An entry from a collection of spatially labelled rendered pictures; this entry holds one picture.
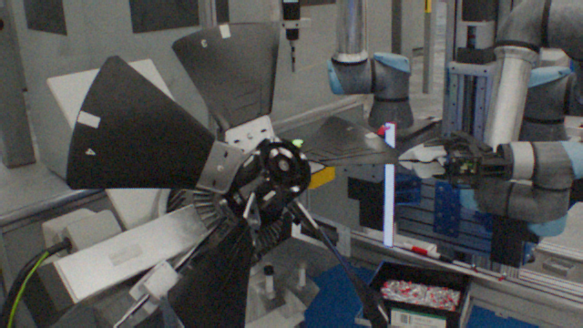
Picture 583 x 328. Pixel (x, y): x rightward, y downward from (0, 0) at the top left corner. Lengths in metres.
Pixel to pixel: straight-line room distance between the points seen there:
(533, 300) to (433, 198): 0.62
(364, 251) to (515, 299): 0.41
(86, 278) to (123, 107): 0.28
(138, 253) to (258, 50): 0.47
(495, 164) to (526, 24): 0.33
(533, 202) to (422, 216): 0.75
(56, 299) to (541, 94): 1.31
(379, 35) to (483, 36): 4.13
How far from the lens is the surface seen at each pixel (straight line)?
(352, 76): 1.89
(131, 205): 1.22
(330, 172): 1.64
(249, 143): 1.14
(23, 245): 1.67
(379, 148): 1.30
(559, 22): 1.33
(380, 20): 5.96
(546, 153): 1.23
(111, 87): 1.00
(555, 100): 1.73
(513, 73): 1.33
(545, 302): 1.43
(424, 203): 1.95
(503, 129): 1.31
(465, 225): 1.91
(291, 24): 1.08
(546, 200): 1.26
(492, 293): 1.46
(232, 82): 1.19
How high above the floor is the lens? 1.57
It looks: 20 degrees down
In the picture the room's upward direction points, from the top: 2 degrees counter-clockwise
